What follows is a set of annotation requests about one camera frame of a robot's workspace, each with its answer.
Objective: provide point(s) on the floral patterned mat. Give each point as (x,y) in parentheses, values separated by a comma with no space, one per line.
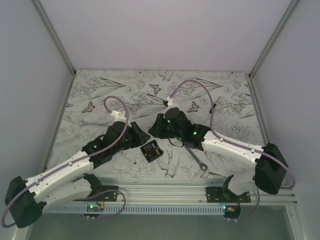
(142,92)

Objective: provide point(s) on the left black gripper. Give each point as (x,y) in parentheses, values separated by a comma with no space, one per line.
(140,137)

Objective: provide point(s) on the grey slotted cable duct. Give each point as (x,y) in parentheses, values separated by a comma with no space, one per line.
(140,209)

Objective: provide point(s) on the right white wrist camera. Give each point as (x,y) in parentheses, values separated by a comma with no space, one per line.
(170,103)

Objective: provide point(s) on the aluminium rail frame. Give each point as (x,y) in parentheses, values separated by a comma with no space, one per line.
(143,191)

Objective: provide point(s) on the silver ratchet wrench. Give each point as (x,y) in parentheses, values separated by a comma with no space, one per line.
(201,165)

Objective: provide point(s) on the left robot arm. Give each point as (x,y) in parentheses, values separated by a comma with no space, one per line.
(72,180)

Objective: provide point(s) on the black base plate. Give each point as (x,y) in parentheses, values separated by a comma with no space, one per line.
(106,193)
(218,194)

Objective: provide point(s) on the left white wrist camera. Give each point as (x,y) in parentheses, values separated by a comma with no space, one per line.
(119,116)

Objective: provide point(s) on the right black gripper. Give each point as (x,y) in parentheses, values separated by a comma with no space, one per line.
(156,130)

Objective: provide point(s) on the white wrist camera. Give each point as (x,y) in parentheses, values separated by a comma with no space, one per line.
(119,116)
(170,103)

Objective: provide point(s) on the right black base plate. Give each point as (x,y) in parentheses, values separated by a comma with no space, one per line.
(218,194)

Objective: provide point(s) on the black fuse box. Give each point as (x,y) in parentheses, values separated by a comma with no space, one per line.
(151,151)

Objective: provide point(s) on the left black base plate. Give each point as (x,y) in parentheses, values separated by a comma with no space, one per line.
(106,193)

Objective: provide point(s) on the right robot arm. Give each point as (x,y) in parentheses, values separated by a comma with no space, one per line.
(267,166)

